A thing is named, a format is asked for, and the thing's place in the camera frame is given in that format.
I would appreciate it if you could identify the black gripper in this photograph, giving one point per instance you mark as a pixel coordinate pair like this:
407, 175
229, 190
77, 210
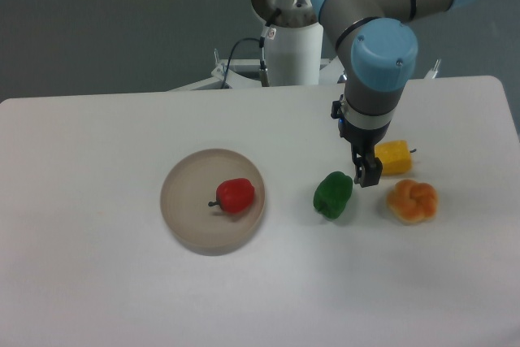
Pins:
363, 132

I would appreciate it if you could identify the red bell pepper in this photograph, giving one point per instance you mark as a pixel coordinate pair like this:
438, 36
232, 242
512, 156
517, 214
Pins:
234, 196

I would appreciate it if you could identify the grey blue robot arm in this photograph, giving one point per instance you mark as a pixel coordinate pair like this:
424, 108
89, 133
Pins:
375, 45

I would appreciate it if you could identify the yellow bell pepper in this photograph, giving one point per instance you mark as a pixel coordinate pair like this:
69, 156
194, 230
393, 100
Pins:
395, 156

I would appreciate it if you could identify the green bell pepper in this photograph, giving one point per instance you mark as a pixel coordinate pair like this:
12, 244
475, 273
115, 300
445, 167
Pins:
332, 194

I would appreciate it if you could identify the beige round plate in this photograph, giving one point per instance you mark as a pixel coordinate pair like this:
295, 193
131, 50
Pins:
188, 188

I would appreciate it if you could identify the orange knotted bread roll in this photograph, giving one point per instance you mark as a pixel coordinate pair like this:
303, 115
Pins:
413, 202

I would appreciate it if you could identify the white metal base frame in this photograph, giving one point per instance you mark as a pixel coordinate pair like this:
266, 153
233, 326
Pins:
227, 76

